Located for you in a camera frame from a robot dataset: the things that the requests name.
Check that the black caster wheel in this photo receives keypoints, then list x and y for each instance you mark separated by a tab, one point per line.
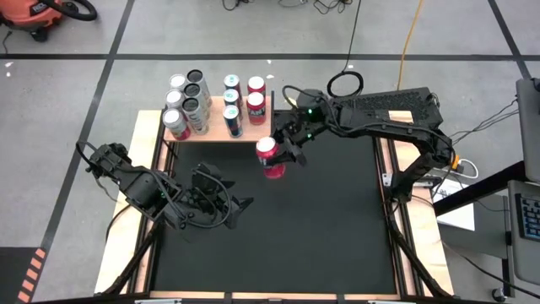
498	293

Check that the silver blue Red Bull can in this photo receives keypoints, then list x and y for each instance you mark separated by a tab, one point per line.
231	80
230	112
231	96

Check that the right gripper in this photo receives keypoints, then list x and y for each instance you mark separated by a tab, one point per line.
306	118

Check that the orange power plug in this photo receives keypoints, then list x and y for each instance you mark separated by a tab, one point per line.
456	163

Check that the white pink soda can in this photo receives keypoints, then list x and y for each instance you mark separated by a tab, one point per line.
174	98

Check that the white paper sheet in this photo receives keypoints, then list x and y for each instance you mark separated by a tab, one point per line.
457	211

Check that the grey laptop with keyboard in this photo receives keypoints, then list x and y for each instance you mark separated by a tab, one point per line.
527	219

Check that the black floor mat orange stripes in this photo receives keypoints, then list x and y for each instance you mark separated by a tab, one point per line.
17	274

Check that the black perforated metal box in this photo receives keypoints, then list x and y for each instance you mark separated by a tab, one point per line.
392	101

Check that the grey side desk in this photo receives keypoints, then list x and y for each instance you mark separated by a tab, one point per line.
485	236

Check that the black aluminium table frame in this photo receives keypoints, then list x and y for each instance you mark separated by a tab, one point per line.
253	301

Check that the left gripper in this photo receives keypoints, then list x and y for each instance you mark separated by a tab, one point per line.
198	207

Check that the silver metal bracket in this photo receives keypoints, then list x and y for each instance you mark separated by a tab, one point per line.
158	301
384	302

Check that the red Fanta can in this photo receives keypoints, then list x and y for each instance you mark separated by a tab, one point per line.
255	101

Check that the black desk beam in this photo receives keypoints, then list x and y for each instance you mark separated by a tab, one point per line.
476	190

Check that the white Celsius can black lid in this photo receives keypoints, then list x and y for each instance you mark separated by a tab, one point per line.
190	104

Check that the red soda can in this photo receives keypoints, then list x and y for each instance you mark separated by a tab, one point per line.
256	83
268	148

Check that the orange shop vacuum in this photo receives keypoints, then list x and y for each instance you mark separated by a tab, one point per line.
29	14

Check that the wooden side board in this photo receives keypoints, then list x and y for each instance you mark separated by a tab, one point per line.
122	249
426	236

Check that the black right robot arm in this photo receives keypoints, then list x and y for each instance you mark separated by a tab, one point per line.
401	126

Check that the wooden shelf board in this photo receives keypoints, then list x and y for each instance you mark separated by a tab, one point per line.
215	126

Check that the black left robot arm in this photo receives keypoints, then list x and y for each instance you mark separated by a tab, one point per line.
143	190

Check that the white can red base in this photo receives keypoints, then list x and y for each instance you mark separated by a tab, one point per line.
177	81

